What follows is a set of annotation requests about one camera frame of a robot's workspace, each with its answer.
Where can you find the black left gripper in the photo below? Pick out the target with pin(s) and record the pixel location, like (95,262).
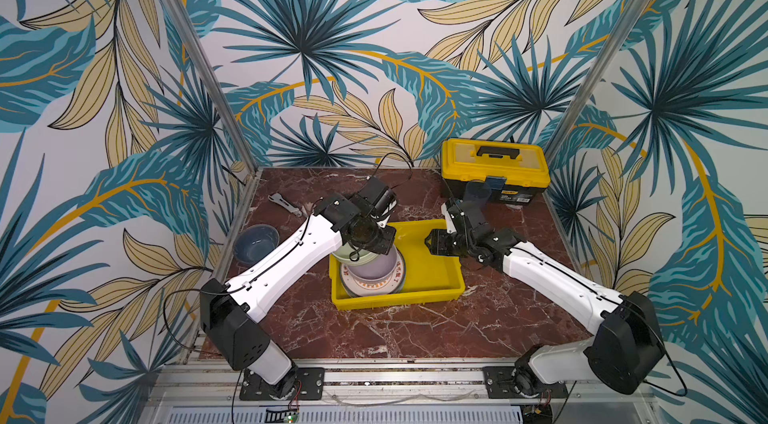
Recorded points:
(372,241)

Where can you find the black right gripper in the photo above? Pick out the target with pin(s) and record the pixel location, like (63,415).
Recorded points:
(442,243)

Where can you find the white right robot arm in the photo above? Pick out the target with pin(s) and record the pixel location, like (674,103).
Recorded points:
(625,343)

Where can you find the yellow plastic bin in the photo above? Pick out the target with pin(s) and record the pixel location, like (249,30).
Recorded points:
(428,278)

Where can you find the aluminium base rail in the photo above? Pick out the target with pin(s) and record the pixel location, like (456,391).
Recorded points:
(442,390)

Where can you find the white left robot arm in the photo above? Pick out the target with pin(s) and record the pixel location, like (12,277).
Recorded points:
(231,311)

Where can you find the yellow black plastic toolbox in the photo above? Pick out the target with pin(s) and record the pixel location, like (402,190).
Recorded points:
(515,172)

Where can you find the metal wrench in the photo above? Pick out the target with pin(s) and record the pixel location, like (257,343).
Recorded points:
(279,200)

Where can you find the white plate orange sunburst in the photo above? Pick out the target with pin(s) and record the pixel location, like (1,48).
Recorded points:
(358,288)

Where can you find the pale green bowl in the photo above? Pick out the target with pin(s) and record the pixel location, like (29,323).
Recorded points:
(348,256)

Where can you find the dark blue bowl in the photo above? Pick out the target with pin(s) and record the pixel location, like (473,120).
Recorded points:
(254,243)

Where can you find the lilac bowl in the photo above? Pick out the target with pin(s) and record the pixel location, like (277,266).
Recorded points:
(371,267)

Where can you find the blue textured plastic cup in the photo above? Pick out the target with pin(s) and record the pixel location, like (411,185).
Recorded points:
(478,192)

